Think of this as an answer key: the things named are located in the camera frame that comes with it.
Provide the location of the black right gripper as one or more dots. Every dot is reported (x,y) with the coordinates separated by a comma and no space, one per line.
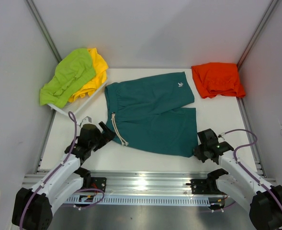
(197,153)

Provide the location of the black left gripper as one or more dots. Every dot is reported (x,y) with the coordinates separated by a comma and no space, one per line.
(107,135)

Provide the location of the teal shorts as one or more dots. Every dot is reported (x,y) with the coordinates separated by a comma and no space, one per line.
(151,114)

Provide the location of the orange shorts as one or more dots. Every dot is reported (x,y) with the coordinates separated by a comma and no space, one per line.
(216,78)

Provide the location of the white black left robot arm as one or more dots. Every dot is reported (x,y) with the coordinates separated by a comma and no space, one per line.
(35,207)

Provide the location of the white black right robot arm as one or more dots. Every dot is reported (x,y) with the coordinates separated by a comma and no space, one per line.
(261,199)

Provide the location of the yellow shorts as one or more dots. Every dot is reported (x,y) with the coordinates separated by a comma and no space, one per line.
(100,66)

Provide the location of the lime green shorts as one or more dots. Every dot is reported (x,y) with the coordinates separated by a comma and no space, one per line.
(71,74)

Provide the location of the white perforated plastic basket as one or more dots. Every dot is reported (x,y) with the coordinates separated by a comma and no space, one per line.
(78,105)

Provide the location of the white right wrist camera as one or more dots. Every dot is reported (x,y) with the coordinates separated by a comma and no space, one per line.
(222,135)

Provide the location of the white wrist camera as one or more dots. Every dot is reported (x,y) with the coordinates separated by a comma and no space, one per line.
(222,135)
(85,120)

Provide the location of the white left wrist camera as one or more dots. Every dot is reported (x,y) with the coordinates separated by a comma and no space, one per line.
(85,120)

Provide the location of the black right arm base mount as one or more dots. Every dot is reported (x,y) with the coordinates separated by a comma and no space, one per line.
(207,186)

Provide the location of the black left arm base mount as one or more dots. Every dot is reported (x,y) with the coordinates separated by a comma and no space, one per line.
(88,181)

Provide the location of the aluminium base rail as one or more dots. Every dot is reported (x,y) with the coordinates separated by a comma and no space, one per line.
(145,183)

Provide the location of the white slotted cable duct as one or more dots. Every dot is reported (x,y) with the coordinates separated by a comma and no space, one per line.
(198,201)

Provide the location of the aluminium frame post right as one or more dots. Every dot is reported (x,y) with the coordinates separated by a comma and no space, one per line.
(258,31)

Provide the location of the aluminium frame post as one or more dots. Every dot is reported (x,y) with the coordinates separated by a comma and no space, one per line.
(258,31)
(43,28)

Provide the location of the aluminium frame post left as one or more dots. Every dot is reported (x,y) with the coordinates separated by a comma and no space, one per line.
(43,28)

